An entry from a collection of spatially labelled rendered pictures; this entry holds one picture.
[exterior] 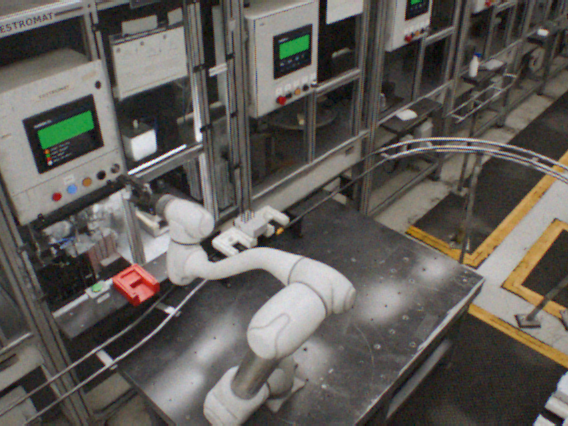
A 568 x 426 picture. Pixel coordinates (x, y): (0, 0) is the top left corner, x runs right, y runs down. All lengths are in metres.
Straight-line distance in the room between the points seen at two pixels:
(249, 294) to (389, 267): 0.69
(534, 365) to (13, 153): 2.81
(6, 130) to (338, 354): 1.49
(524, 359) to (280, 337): 2.21
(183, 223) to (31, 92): 0.62
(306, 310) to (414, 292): 1.25
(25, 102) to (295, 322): 1.06
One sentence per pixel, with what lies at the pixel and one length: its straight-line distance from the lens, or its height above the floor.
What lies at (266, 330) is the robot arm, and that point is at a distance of 1.33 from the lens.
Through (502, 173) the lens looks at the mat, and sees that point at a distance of 4.86.
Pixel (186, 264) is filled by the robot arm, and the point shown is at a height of 1.27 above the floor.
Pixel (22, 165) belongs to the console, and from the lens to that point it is 1.88.
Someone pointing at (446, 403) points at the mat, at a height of 0.01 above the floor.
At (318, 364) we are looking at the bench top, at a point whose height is 0.68.
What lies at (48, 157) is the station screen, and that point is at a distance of 1.88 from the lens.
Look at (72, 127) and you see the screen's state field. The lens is 1.88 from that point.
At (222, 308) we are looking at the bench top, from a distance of 2.45.
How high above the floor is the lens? 2.47
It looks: 37 degrees down
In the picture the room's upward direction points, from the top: straight up
